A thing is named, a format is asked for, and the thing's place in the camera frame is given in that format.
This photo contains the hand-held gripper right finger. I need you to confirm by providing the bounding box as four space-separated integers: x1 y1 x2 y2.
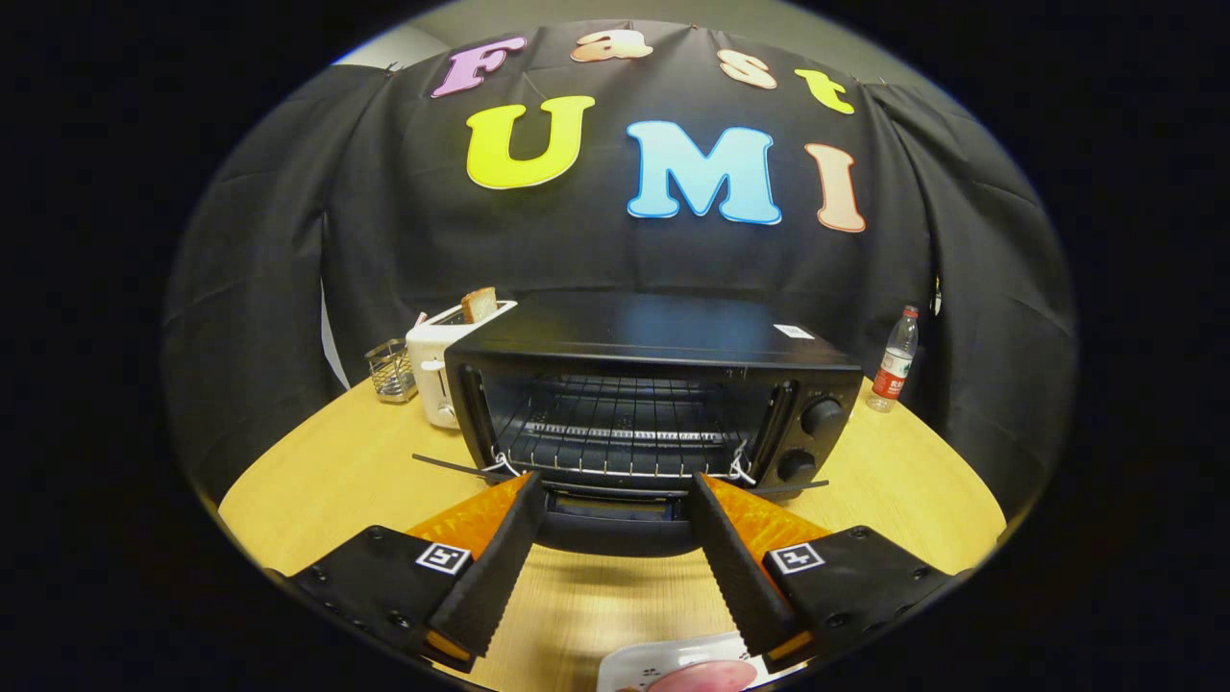
690 471 962 672

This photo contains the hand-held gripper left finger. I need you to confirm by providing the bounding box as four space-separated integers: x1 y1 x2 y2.
264 471 549 674

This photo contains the pink ham slice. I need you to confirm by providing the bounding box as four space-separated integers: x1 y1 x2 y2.
646 659 760 692

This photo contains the white square dish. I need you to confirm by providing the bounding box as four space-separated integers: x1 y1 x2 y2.
596 631 799 692

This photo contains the black toaster oven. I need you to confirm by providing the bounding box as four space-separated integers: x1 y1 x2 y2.
411 291 866 558

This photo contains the metal oven rack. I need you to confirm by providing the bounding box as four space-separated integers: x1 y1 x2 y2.
495 375 760 480

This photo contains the white pop-up toaster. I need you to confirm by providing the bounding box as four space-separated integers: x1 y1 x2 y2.
406 300 518 431

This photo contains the clear plastic water bottle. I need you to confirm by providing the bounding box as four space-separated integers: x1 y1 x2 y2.
866 306 920 414

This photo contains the black backdrop cloth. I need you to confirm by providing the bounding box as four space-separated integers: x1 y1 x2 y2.
161 19 1077 501

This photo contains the metal wire basket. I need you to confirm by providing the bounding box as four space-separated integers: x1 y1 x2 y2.
365 338 418 404

